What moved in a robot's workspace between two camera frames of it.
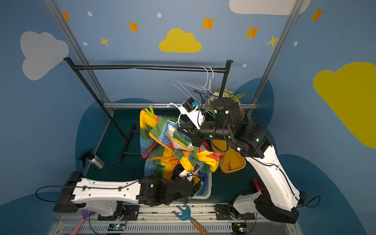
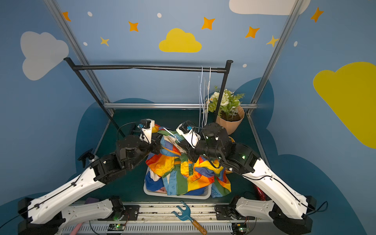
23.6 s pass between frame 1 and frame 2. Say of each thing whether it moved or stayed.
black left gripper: moved
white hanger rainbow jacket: moved
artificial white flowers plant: stayed
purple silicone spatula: stayed
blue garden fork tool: stayed
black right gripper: moved
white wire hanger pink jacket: moved
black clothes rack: stayed
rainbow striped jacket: moved
